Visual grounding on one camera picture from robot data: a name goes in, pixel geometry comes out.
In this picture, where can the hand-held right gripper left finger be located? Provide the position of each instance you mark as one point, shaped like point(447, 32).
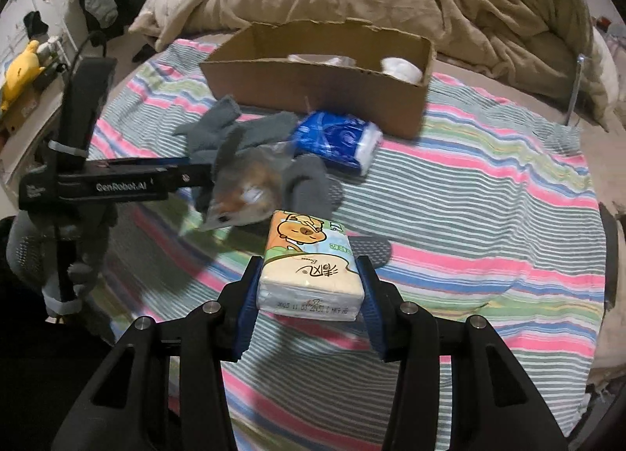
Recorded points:
point(247, 314)

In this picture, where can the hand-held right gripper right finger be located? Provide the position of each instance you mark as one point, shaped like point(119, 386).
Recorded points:
point(374, 314)

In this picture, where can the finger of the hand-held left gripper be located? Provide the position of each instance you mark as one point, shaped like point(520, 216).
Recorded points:
point(186, 178)
point(171, 161)

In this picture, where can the clear plastic snack bag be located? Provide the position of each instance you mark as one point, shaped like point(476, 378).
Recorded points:
point(249, 187)

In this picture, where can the cartoon print tissue pack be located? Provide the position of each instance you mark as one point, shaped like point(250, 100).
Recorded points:
point(308, 280)

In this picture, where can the person's left hand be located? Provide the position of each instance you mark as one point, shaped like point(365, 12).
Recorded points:
point(93, 236)

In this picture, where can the grey fuzzy sock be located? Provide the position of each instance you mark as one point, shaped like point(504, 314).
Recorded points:
point(208, 130)
point(269, 130)
point(313, 184)
point(374, 249)

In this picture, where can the yellow plush toy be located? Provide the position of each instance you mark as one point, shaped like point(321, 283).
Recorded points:
point(19, 72)

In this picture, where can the striped bed sheet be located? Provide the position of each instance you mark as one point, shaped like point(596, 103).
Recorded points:
point(489, 216)

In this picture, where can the blue tissue pack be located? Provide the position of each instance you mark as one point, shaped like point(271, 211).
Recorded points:
point(337, 140)

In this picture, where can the brown cardboard box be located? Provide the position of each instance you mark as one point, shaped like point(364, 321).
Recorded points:
point(318, 89)

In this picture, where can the clear plastic packet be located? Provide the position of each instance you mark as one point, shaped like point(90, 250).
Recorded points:
point(323, 61)

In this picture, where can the white paper roll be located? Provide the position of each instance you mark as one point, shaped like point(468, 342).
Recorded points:
point(401, 70)

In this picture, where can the metal pole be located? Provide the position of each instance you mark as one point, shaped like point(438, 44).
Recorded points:
point(576, 89)

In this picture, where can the white pillow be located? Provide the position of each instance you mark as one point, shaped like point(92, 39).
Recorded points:
point(602, 74)

